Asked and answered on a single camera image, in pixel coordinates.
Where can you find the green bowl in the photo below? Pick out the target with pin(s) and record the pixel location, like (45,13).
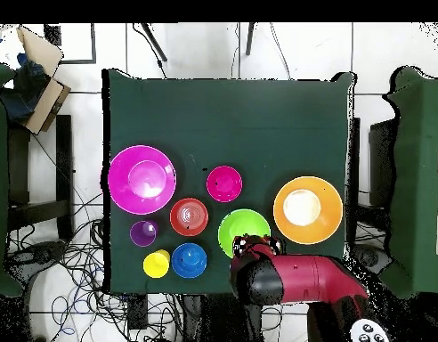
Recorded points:
(240,224)

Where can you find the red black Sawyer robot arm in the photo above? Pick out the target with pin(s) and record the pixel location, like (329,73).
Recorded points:
(304,278)

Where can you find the small crimson bowl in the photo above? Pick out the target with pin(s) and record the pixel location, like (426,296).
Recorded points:
(224,184)

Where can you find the small dark blue bowl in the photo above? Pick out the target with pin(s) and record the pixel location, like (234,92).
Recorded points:
(189,260)

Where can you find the large orange bowl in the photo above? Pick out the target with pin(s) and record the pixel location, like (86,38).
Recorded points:
(326,228)

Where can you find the small red-orange bowl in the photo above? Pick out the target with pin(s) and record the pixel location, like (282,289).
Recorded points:
(188,217)

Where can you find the yellow cup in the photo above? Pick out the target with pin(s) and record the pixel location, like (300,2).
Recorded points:
(156,264)

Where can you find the purple cup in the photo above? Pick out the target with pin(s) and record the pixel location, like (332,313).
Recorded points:
(143,233)

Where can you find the grey base with black knob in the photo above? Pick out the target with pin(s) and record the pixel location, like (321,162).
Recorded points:
(370,258)
(41,254)

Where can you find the dark green table cloth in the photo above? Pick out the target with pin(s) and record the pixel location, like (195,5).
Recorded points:
(222,117)

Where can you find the large pink bowl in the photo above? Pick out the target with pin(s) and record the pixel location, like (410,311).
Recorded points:
(142,180)

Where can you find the black power brick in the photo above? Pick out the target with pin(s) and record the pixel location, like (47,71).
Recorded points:
(137,313)

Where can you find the black tripod leg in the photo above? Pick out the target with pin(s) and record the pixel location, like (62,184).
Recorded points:
(155,42)
(250,39)

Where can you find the cardboard box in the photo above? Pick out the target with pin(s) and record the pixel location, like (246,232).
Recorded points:
(44,103)

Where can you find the dark blue cloth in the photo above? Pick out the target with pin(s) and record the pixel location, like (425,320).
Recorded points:
(23,92)

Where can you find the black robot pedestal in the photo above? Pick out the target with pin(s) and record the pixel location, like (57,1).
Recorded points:
(215,320)

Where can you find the black rectangular frame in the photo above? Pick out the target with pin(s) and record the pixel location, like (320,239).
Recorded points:
(93,46)

